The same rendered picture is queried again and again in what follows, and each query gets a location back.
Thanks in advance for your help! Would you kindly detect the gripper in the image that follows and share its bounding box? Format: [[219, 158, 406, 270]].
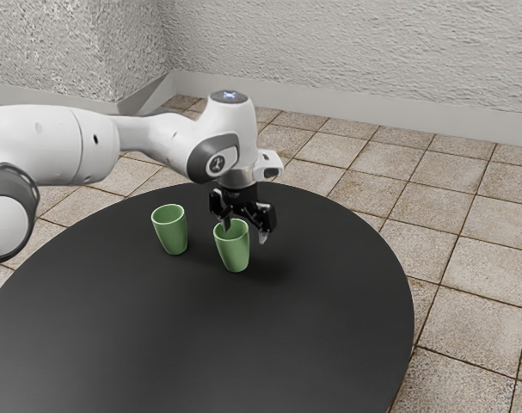
[[207, 182, 278, 246]]

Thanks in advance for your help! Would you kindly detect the green cup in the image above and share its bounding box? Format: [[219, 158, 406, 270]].
[[150, 203, 188, 256], [212, 218, 250, 274]]

